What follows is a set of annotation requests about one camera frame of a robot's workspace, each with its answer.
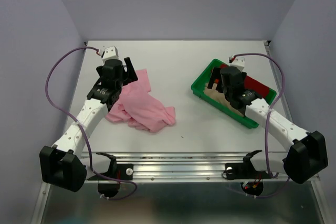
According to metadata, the rolled red t-shirt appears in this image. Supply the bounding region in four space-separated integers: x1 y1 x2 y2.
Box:
219 64 269 99

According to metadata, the rolled beige t-shirt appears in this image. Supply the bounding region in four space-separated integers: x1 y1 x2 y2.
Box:
203 83 244 117

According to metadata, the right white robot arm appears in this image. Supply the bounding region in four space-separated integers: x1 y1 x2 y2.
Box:
208 66 328 184

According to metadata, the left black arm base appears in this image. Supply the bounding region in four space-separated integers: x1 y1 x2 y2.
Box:
85 152 138 201

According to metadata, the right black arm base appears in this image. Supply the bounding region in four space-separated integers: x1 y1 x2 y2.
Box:
222 150 271 198

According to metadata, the pink t-shirt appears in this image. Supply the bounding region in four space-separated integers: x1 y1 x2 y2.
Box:
106 69 176 133

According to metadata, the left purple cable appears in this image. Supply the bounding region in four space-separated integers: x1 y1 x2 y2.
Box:
45 46 138 200

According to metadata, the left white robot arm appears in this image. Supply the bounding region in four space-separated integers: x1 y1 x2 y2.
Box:
39 57 138 192

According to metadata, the aluminium rail frame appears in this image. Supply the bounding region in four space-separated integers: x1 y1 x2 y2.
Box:
30 40 326 224

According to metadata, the green plastic tray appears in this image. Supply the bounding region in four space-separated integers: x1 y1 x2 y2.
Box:
191 59 277 129

